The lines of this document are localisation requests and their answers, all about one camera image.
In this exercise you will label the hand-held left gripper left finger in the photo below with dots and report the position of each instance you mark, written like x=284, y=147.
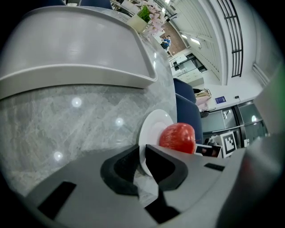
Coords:
x=89, y=189

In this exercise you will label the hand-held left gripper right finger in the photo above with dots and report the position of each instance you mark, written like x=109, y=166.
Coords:
x=196, y=178

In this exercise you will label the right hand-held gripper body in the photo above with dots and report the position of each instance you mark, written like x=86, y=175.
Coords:
x=229, y=143

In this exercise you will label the red apple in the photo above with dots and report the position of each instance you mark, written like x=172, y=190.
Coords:
x=178, y=138

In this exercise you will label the white round plate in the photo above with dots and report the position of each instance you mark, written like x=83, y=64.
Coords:
x=151, y=127

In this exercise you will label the dark blue dining chair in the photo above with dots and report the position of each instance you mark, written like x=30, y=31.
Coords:
x=189, y=113
x=183, y=89

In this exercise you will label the pink bag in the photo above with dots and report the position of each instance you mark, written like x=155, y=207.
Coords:
x=202, y=98

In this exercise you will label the grey marble dining table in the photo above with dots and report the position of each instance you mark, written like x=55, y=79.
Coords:
x=66, y=124

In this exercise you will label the white cabinet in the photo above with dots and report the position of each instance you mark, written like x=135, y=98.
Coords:
x=187, y=69

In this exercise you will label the black window railing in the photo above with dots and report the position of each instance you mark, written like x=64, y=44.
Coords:
x=236, y=44

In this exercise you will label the grey serving tray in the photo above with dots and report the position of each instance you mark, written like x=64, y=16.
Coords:
x=66, y=51

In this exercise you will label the pink flowers in pot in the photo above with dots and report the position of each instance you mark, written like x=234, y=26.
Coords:
x=139, y=22

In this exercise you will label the blue wall sign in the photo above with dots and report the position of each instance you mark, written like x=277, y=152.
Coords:
x=221, y=99

